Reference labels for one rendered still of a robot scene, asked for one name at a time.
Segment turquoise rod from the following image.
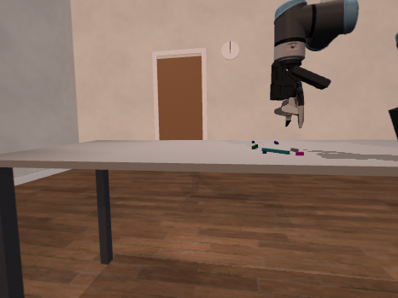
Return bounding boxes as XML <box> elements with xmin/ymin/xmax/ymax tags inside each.
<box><xmin>261</xmin><ymin>148</ymin><xmax>290</xmax><ymax>155</ymax></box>

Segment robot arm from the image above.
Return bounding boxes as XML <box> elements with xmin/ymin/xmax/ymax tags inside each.
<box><xmin>274</xmin><ymin>0</ymin><xmax>359</xmax><ymax>90</ymax></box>

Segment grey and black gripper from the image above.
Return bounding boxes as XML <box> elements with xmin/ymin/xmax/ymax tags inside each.
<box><xmin>270</xmin><ymin>59</ymin><xmax>304</xmax><ymax>128</ymax></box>

